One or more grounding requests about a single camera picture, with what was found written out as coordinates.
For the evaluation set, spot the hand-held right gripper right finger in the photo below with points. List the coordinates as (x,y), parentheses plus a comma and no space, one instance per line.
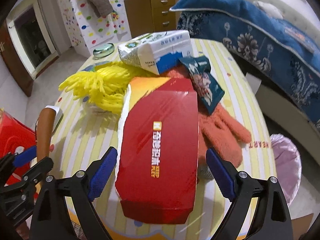
(222,177)

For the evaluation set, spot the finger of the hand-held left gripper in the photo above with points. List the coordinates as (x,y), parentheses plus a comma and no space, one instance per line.
(25,155)
(25,180)

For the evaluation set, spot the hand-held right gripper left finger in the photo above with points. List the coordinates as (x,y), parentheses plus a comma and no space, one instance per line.
(102,172)

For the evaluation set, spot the red glossy box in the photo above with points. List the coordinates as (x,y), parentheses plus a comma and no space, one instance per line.
(160,142)

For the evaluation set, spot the bin with pink bag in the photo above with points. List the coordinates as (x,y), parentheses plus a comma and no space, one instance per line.
(285,160)

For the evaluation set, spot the yellow yarn bundle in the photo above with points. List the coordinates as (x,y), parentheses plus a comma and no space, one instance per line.
(105,87)

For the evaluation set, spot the red bag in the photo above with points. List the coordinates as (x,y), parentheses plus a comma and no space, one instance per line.
(15,132)

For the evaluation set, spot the yellow striped tablecloth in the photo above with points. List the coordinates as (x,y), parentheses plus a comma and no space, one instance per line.
(82,135)

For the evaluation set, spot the orange knit glove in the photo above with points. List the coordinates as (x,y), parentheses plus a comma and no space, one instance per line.
(220,130)

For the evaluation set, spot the teal snack packet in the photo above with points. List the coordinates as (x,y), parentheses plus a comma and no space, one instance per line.
(205,87)

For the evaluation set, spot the brown wooden door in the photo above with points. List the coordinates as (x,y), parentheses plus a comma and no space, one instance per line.
(12,62)

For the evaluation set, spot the cardboard box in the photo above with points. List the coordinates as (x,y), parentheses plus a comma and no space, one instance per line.
(302,227)

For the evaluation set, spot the white paper tag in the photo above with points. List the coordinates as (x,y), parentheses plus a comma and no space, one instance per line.
(253,83)

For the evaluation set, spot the white framed glass door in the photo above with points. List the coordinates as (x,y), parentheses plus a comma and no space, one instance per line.
(30,37)

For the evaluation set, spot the round metal tin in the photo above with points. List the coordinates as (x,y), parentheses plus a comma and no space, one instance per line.
(103,51)

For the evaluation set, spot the white and blue tissue pack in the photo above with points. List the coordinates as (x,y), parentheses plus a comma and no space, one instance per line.
(160,52)

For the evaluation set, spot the blue floral blanket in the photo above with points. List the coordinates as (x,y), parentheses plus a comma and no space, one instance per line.
(250,42)

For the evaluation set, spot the polka dot sheet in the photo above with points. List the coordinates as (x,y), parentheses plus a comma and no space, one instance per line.
(85,25)

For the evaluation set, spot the wooden drawer cabinet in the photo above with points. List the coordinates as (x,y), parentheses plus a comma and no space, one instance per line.
(160,10)

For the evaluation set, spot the grey pillow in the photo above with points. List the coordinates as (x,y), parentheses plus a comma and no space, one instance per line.
(267,8)

